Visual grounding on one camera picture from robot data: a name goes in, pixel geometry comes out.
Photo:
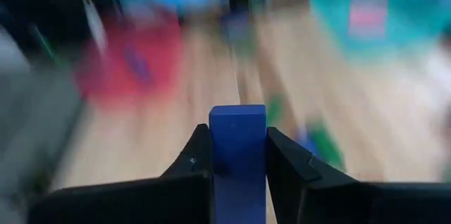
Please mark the teal plastic bin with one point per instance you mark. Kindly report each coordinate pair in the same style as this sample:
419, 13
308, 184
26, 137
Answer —
331, 30

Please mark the blue wooden block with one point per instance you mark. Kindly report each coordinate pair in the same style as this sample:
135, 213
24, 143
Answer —
237, 139
304, 139
137, 63

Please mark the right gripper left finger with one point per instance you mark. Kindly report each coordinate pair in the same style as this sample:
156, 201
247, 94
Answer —
190, 188

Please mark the green wooden block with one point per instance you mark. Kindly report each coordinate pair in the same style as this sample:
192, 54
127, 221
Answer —
275, 111
329, 150

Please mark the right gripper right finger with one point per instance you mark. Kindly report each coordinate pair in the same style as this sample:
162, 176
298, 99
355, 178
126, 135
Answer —
299, 188

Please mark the pink wooden block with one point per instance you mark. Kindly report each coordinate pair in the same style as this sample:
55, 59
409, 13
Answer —
368, 16

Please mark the red plastic bin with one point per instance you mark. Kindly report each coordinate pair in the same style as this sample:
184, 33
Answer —
116, 76

